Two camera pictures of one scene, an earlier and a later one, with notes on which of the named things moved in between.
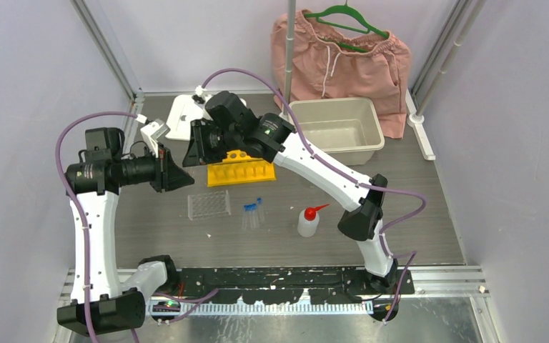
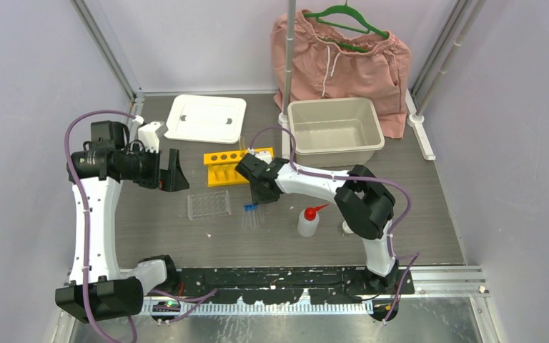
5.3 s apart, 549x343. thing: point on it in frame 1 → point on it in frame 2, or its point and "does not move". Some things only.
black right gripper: [198, 152] → [259, 199]
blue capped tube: [246, 207] does not move
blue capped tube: [253, 208] does not move
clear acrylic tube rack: [209, 205] does not move
